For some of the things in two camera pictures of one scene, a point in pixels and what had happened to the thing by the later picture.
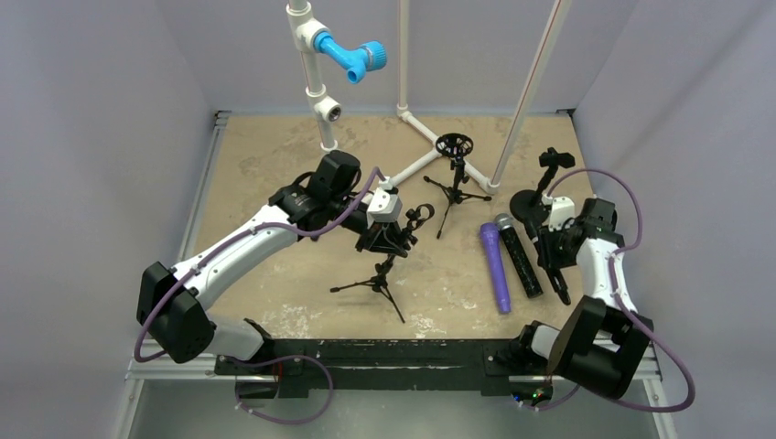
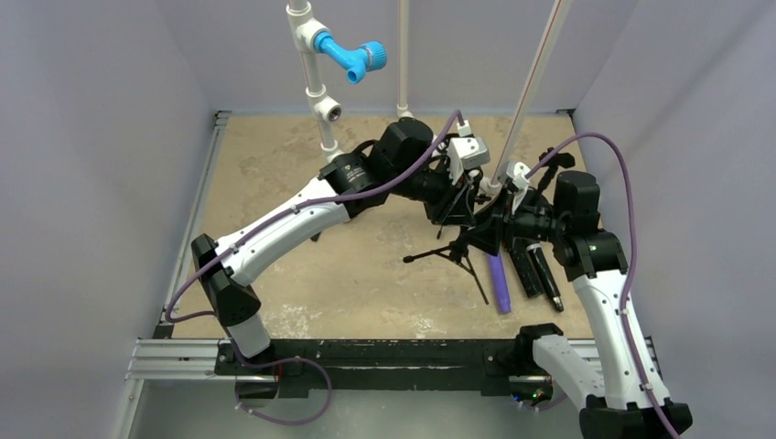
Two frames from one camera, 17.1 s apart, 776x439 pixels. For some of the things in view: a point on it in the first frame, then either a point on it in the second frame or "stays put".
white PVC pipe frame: (303, 31) stays put
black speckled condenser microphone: (504, 223) stays put
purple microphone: (490, 235) stays put
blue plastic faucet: (371, 56) stays put
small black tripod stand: (417, 216) -> (457, 252)
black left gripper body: (356, 222) -> (436, 189)
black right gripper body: (551, 257) -> (506, 219)
